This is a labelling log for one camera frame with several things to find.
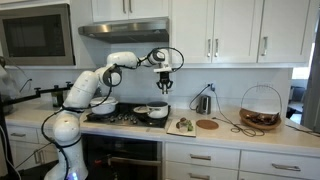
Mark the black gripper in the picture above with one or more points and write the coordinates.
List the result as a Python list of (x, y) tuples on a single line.
[(165, 78)]

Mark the wooden spatula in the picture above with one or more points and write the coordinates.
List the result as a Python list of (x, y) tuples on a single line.
[(165, 87)]

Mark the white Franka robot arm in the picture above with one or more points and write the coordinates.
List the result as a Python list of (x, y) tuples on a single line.
[(80, 90)]

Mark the silver cooking pot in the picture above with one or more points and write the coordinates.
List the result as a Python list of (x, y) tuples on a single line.
[(158, 110)]

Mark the round white pot lid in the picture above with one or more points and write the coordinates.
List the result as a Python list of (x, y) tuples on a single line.
[(139, 109)]

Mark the light chopping board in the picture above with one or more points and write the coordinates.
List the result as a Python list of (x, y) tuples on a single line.
[(173, 131)]

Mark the brown vegetable piece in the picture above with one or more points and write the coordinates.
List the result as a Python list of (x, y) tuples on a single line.
[(183, 119)]

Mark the stainless electric kettle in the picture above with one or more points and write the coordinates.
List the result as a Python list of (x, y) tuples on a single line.
[(204, 105)]

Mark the metal stove knob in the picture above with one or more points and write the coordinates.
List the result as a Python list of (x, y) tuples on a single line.
[(132, 117), (126, 117), (120, 117)]

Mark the small clear glass bowl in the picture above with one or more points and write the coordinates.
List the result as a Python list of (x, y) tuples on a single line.
[(183, 128)]

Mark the green vegetable pieces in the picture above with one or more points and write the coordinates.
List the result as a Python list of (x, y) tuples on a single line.
[(190, 126)]

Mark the round cork trivet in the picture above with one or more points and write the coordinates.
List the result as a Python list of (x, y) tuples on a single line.
[(207, 124)]

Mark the stainless range hood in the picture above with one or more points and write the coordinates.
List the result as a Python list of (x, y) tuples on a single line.
[(126, 31)]

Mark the black gas cooktop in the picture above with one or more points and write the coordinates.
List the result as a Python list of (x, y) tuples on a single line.
[(100, 120)]

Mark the wide white upper cabinet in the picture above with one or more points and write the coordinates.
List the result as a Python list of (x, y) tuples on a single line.
[(240, 30)]

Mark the narrow white upper cabinet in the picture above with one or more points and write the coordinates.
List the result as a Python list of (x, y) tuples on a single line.
[(110, 10)]

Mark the dark brown food pile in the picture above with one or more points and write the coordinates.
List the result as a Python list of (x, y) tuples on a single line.
[(263, 118)]

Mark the built-in microwave oven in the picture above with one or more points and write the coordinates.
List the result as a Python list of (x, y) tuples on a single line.
[(36, 35)]

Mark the stainless steel refrigerator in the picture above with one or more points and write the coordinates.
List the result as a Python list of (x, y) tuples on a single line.
[(313, 100)]

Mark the white door base cabinet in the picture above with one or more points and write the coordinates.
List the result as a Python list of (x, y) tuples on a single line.
[(23, 146)]

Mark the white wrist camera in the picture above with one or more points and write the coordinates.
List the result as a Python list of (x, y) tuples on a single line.
[(162, 69)]

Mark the black wall plug adapter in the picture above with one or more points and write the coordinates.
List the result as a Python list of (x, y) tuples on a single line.
[(211, 87)]

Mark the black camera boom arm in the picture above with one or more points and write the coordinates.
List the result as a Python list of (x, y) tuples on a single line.
[(50, 90)]

